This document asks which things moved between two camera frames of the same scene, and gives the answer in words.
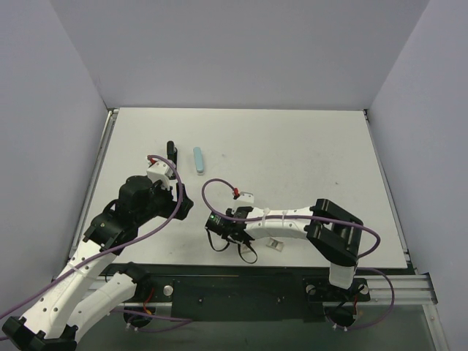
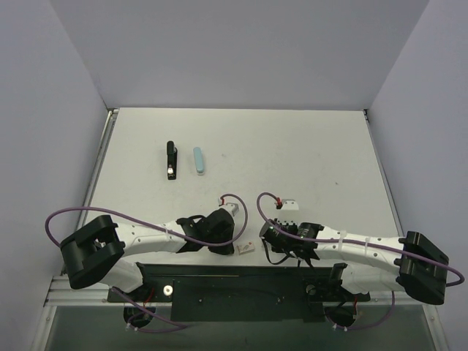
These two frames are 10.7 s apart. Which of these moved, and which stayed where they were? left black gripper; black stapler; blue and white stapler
Moved: left black gripper
Stayed: blue and white stapler; black stapler
